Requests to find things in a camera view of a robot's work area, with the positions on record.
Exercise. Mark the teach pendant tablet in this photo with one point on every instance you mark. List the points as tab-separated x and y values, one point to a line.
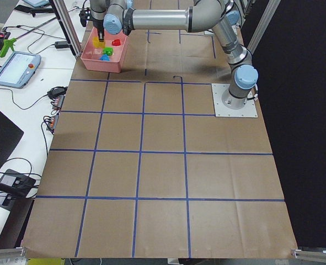
19	69

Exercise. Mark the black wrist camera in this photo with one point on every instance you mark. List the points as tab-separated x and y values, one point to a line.
85	16

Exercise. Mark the green toy block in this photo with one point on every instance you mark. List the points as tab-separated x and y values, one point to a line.
108	51

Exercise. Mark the aluminium frame post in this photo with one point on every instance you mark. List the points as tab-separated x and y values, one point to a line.
63	17

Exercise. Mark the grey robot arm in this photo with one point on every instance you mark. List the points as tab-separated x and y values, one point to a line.
120	17

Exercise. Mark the red toy block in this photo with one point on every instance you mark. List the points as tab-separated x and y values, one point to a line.
116	42

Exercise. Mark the black power adapter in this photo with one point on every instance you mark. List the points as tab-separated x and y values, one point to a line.
61	45

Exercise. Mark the green handled grabber tool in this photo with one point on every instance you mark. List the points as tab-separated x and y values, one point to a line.
9	43

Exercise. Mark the pink plastic box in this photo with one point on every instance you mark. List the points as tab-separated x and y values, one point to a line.
90	55

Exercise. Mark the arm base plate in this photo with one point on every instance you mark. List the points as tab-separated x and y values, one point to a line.
227	106

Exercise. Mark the blue toy block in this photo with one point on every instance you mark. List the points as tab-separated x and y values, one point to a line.
104	57

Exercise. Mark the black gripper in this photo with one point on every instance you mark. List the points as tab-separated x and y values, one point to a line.
99	27

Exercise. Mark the usb hub with cables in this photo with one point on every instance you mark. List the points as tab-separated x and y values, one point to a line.
57	96

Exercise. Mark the yellow toy block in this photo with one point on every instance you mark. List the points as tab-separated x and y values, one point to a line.
97	43

